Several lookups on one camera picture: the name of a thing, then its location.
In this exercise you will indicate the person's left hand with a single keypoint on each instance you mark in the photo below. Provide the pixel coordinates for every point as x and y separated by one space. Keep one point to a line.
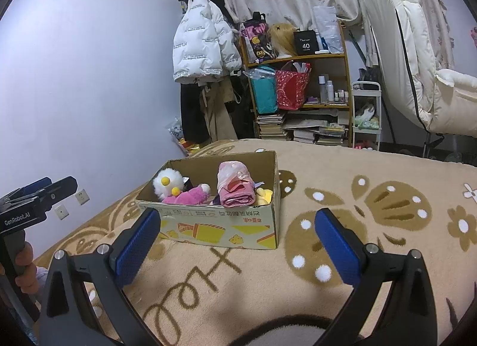
27 275

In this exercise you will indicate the pink plastic bag bundle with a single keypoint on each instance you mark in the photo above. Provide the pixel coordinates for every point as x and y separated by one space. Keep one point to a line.
234 189

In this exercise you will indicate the blonde wig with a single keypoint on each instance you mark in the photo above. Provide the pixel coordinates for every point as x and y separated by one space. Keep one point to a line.
283 36

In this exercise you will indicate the black printed tote bag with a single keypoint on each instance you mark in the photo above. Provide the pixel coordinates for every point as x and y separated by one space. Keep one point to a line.
255 40

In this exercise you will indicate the wooden shelf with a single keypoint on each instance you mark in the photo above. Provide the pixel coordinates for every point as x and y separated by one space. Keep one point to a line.
324 56

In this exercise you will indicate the stack of old books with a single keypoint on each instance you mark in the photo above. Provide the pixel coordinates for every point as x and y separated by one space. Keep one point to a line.
270 128

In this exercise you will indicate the red patterned bag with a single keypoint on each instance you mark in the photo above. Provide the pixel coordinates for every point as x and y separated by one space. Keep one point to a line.
290 89

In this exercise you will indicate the colourful floor clutter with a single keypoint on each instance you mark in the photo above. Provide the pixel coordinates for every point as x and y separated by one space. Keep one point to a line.
179 133

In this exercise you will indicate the pink slippers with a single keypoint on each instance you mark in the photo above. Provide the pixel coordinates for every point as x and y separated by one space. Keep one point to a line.
363 146

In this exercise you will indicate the beige butterfly blanket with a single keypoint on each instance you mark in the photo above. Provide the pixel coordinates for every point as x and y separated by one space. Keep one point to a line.
261 275

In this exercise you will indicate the white padded lounge chair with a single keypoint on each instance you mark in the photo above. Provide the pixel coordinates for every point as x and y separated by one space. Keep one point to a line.
402 51

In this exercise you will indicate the pale green cloth bundle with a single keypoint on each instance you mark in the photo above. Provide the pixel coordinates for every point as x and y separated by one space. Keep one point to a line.
367 118

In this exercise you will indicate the white trolley cart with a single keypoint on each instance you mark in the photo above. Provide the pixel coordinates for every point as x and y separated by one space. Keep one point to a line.
367 87

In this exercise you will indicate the black hanging clothes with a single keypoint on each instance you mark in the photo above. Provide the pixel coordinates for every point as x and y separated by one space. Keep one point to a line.
242 115

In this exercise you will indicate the printed cardboard box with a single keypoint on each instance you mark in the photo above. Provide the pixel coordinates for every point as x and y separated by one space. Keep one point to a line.
223 230

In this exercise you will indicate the pile of flat magazines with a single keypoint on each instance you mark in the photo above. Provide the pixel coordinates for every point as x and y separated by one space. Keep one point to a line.
316 133

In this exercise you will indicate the teal bag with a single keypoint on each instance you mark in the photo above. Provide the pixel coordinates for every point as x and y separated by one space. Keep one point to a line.
264 96

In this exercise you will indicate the black hanging coat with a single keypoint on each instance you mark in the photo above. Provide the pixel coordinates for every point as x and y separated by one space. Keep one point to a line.
190 115

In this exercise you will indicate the yellow plush toy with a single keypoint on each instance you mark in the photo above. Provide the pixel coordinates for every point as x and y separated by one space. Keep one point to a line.
265 197

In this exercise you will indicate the black box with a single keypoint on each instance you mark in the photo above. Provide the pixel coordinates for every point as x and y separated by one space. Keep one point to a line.
305 42

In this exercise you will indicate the pink plush toy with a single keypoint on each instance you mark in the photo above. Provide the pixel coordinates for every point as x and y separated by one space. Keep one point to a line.
190 197

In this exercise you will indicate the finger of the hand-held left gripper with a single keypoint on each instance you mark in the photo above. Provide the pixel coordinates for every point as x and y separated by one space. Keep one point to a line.
33 185
59 189

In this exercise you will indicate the beige hanging trousers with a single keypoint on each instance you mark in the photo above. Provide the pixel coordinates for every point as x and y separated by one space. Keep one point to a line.
218 115

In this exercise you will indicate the white puffer jacket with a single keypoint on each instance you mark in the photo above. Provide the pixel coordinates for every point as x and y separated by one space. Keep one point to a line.
201 40

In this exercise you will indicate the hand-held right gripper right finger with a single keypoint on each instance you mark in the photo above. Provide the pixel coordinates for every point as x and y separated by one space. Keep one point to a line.
335 245

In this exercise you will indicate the pale white plush toy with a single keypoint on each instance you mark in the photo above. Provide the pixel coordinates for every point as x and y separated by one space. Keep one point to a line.
166 182

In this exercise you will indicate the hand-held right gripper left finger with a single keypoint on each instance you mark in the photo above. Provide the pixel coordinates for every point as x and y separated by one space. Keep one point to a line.
136 249

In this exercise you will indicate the white paper bag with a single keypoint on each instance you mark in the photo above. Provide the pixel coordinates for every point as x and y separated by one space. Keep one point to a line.
328 22

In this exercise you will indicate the row of cosmetic bottles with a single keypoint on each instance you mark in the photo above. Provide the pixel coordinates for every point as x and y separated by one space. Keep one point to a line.
329 89

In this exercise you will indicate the white wall socket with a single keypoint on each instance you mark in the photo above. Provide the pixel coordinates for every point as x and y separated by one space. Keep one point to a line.
82 196
61 212

